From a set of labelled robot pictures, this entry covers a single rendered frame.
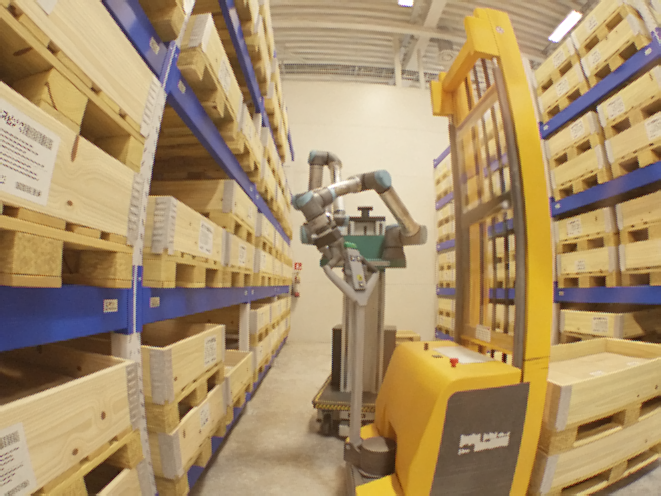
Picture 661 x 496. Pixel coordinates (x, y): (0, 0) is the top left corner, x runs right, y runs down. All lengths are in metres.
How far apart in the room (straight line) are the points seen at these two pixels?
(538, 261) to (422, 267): 6.02
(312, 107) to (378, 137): 1.70
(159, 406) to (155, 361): 0.18
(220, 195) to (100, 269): 1.32
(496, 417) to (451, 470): 0.27
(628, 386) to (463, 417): 0.97
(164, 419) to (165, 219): 0.75
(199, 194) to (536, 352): 2.05
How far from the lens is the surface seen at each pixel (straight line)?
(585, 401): 1.69
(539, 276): 1.46
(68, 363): 1.26
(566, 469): 1.81
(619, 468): 2.19
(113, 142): 1.08
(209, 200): 2.20
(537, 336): 1.47
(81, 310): 0.97
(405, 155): 7.84
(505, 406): 1.40
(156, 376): 1.31
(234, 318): 3.14
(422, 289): 7.37
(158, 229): 1.29
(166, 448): 1.42
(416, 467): 1.36
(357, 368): 1.65
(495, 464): 1.51
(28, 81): 0.86
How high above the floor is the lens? 1.22
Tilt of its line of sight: 6 degrees up
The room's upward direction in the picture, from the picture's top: 1 degrees clockwise
